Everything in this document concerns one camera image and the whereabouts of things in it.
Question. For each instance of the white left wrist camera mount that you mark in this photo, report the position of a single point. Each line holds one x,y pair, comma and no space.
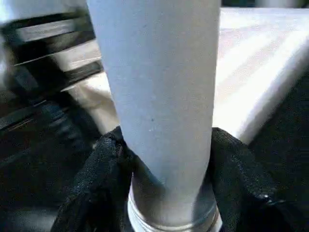
38,7

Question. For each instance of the black work mat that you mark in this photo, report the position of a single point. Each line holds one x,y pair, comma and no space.
289,154

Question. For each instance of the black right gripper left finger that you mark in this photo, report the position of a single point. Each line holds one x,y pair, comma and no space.
96,193

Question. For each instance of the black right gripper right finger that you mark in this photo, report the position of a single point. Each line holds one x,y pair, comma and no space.
251,193

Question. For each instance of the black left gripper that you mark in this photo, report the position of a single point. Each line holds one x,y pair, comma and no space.
43,63

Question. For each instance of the white plastic table top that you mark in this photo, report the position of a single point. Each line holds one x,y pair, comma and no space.
260,58

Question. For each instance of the white plastic table leg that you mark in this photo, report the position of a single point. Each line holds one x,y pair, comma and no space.
159,96

